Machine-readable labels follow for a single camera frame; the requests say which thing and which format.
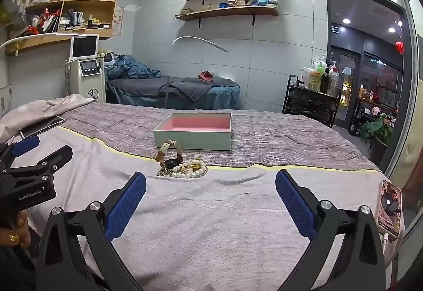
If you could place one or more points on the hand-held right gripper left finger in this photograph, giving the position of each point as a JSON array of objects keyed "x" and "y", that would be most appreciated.
[{"x": 127, "y": 203}]

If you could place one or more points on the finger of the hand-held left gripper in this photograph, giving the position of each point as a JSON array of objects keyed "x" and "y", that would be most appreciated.
[
  {"x": 49, "y": 158},
  {"x": 26, "y": 145}
]

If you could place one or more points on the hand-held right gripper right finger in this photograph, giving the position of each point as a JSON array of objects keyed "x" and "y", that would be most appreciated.
[{"x": 294, "y": 203}]

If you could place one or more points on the gold link jewelry piece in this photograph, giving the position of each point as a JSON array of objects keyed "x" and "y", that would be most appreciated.
[{"x": 162, "y": 173}]

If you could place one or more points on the pink-lined jewelry box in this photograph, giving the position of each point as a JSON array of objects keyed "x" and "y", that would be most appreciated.
[{"x": 191, "y": 143}]

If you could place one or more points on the person's left hand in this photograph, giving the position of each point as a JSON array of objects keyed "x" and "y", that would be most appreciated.
[{"x": 18, "y": 228}]

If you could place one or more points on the black tablet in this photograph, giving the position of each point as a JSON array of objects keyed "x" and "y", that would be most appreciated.
[{"x": 43, "y": 125}]

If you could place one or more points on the pink floral quilt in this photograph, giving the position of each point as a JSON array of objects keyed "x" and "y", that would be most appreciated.
[{"x": 33, "y": 109}]

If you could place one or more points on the purple striped blanket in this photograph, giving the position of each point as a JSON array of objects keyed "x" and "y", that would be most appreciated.
[{"x": 281, "y": 142}]

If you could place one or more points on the lilac bed sheet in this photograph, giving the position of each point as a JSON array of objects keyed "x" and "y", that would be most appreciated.
[{"x": 205, "y": 228}]

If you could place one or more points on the white beauty machine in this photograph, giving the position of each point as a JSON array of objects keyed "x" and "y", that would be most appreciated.
[{"x": 86, "y": 79}]

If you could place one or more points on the smartphone with lit screen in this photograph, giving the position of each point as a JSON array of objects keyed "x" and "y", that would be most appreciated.
[{"x": 390, "y": 208}]

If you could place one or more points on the black trolley cart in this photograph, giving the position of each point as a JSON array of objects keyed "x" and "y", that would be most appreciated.
[{"x": 310, "y": 102}]

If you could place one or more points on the green potted plant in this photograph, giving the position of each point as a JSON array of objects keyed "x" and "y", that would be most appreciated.
[{"x": 373, "y": 127}]

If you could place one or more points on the blue bedding pile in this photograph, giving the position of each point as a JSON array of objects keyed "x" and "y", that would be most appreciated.
[{"x": 132, "y": 69}]

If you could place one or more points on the red packages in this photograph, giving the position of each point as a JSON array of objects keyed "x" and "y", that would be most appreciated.
[{"x": 43, "y": 19}]

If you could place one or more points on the cluster of bottles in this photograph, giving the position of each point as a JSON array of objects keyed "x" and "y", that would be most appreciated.
[{"x": 333, "y": 79}]

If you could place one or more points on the shop display shelf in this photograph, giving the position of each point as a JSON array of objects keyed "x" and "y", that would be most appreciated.
[{"x": 376, "y": 102}]

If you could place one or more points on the blue massage bed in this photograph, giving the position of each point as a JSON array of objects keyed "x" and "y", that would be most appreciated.
[{"x": 218, "y": 96}]

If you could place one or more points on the grey towel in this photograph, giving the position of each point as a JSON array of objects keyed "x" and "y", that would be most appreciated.
[{"x": 191, "y": 87}]

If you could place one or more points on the red cloth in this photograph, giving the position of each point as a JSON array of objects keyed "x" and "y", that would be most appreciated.
[{"x": 206, "y": 76}]

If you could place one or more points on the red hanging ornament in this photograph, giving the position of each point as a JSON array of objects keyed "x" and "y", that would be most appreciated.
[{"x": 400, "y": 47}]

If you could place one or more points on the round ceiling light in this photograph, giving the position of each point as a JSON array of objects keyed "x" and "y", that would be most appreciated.
[
  {"x": 346, "y": 20},
  {"x": 391, "y": 29}
]

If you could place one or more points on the wall poster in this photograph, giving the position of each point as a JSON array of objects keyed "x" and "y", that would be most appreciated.
[{"x": 118, "y": 20}]

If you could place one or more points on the black door frame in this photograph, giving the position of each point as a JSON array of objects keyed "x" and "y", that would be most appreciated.
[{"x": 326, "y": 46}]

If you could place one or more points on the wooden wall cabinet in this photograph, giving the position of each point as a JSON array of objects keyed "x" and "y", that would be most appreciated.
[{"x": 114, "y": 7}]

